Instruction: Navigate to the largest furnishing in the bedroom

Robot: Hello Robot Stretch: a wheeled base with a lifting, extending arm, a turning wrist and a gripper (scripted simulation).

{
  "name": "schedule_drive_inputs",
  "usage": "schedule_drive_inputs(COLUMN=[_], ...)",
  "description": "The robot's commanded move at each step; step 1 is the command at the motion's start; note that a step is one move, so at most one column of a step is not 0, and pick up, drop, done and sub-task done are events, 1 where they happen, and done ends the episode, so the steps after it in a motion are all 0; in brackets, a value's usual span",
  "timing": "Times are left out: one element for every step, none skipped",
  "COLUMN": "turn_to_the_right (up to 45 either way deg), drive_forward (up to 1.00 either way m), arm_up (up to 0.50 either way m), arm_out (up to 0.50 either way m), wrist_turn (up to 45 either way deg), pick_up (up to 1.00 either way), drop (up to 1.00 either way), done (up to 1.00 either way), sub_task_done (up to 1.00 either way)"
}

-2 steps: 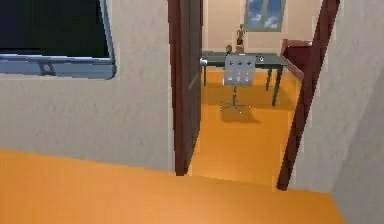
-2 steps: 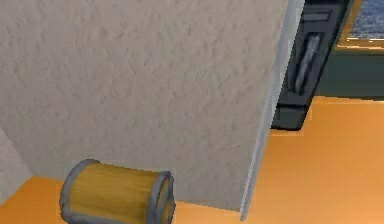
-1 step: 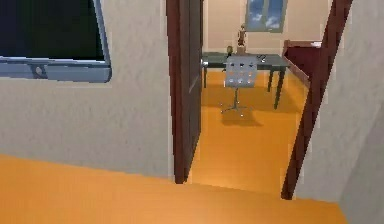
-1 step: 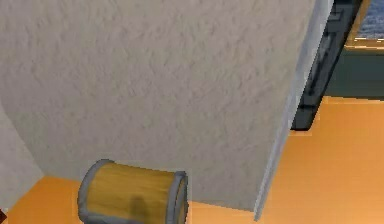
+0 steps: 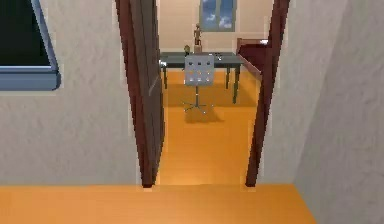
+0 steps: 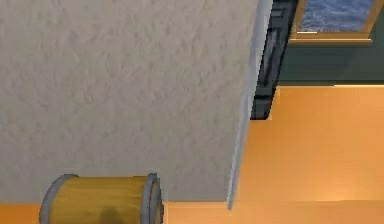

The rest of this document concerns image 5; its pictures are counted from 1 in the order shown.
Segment grey swivel chair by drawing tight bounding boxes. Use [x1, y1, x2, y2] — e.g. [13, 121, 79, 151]
[181, 53, 216, 115]

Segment dark brown room door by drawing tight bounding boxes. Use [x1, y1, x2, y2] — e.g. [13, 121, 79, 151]
[115, 0, 166, 189]

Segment dark green table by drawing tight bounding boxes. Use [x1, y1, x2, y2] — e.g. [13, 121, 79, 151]
[159, 51, 246, 105]

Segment brown wooden figure statue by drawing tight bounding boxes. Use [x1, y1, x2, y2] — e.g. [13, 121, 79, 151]
[193, 23, 204, 54]

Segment dark red bed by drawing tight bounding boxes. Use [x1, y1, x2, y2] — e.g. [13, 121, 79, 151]
[235, 37, 270, 83]

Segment blue sky window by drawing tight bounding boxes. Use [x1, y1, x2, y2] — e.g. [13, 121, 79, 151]
[199, 0, 238, 33]

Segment grey framed dark window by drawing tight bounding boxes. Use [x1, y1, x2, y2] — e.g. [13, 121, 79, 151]
[0, 0, 62, 92]

